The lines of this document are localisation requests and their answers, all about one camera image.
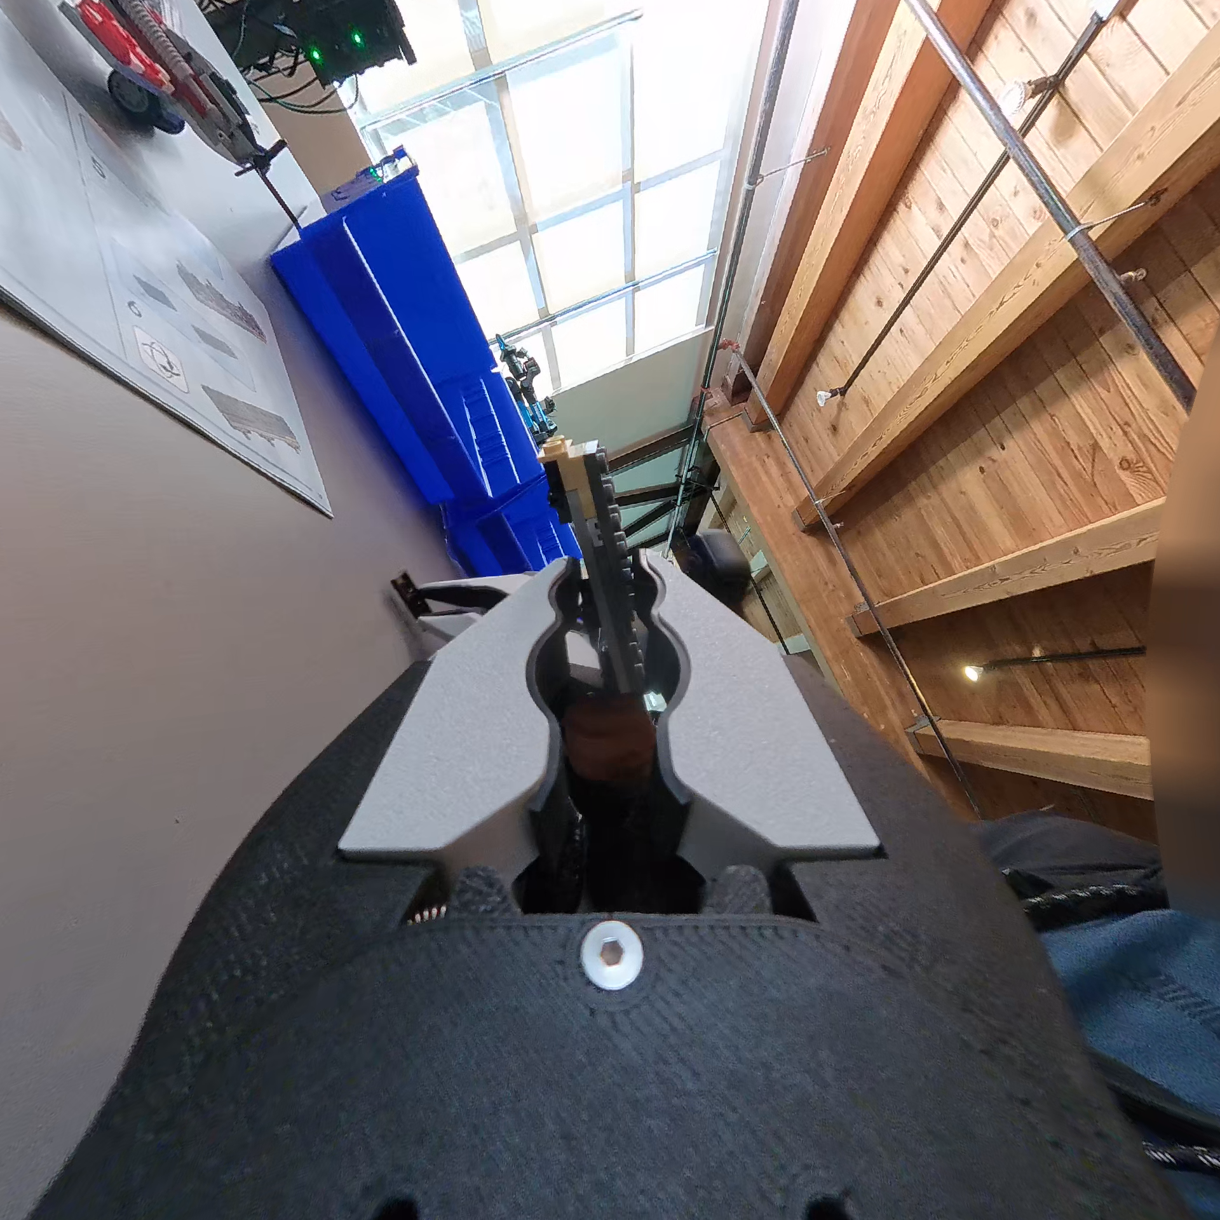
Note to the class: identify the red toy brick vehicle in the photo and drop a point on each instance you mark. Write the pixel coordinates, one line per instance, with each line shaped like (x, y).
(142, 57)

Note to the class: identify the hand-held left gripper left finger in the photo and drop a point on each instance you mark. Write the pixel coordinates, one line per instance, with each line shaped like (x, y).
(447, 763)

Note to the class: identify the metal conduit pipe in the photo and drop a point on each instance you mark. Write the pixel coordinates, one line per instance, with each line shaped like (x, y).
(1051, 206)

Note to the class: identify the blue plastic bin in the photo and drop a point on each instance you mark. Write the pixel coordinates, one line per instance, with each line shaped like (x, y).
(400, 333)
(514, 544)

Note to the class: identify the person's blue garment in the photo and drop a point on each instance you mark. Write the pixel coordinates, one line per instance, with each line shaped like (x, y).
(1133, 1001)

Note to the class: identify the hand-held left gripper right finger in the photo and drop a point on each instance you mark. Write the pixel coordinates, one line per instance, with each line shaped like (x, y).
(763, 763)

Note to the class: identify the person's dark jacket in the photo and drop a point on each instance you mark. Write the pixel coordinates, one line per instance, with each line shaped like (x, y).
(1068, 849)

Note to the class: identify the black electronics with green lights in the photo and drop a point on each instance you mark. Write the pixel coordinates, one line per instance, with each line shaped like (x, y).
(323, 39)

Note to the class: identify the large window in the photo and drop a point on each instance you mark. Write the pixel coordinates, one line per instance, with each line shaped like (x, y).
(572, 143)

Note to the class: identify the black teal robot device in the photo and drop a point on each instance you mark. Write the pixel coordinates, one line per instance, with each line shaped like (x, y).
(528, 382)

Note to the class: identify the person's right hand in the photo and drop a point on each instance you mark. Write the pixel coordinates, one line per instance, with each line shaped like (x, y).
(605, 749)

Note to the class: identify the grey toy brick assembly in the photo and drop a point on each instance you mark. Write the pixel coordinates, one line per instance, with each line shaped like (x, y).
(610, 591)

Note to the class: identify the instruction booklet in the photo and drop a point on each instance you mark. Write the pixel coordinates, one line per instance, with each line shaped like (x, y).
(142, 286)

